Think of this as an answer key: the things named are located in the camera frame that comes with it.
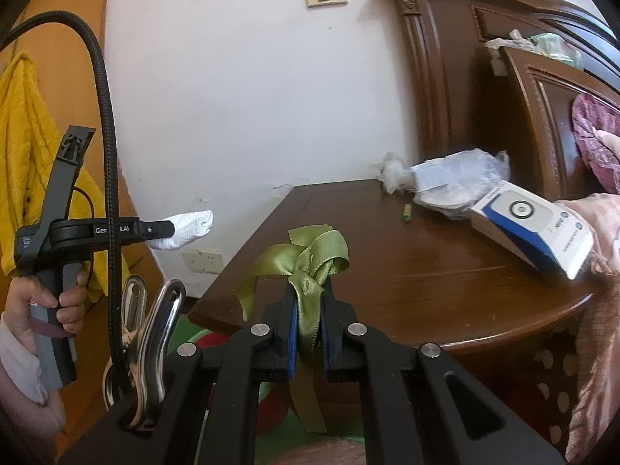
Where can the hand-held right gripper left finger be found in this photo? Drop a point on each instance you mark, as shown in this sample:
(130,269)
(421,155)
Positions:
(292,344)

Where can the small green battery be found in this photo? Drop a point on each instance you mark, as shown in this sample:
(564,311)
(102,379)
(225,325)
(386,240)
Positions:
(407,213)

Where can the pale pink pillow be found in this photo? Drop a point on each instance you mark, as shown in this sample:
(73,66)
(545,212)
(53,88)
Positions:
(611,147)

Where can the person's left forearm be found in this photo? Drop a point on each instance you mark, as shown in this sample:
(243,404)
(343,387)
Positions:
(19,373)

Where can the purple lace pillow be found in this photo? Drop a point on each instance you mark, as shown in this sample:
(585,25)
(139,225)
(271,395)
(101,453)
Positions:
(591,126)

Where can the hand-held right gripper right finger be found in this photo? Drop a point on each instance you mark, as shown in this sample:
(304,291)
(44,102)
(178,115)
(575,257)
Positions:
(324,344)

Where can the low wooden headboard panel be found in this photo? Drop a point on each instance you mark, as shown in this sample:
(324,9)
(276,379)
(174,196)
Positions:
(542,131)

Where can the clear plastic bag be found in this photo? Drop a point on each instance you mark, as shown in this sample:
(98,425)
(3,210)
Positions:
(465,174)

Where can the pink checked quilt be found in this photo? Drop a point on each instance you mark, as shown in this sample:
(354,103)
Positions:
(600,232)

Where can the white cardboard box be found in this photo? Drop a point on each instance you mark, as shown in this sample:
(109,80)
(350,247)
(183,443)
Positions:
(528,223)

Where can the yellow fleece coat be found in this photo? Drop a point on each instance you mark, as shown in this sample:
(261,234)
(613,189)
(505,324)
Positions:
(29,155)

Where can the white paper towel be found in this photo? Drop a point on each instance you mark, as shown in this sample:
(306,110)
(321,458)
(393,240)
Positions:
(186,230)

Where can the metal spring clip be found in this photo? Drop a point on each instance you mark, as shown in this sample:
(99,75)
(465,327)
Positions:
(150,348)

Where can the tall carved wooden headboard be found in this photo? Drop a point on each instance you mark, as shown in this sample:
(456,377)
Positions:
(445,82)

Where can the person's left hand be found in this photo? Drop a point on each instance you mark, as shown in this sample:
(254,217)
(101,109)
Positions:
(22,300)

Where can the teal wet wipes pack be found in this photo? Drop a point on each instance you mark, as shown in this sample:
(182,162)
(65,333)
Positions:
(557,48)

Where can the white wall socket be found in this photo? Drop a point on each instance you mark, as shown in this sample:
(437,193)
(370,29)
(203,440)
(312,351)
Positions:
(214,260)
(193,262)

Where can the dark wooden nightstand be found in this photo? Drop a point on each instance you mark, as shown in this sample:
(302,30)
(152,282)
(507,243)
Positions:
(411,271)

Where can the white crumpled plastic bag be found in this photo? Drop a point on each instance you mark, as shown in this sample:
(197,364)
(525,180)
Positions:
(499,53)

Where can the brown dotted bed cloth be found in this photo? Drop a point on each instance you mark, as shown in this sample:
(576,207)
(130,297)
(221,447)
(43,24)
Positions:
(552,382)

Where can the green satin ribbon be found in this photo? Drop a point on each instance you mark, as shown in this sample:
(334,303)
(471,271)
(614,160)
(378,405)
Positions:
(315,256)

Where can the green plastic bin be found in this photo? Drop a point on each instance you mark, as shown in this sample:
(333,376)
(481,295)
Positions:
(273,407)

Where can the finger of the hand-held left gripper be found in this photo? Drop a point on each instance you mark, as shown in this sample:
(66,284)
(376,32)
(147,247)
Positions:
(157,228)

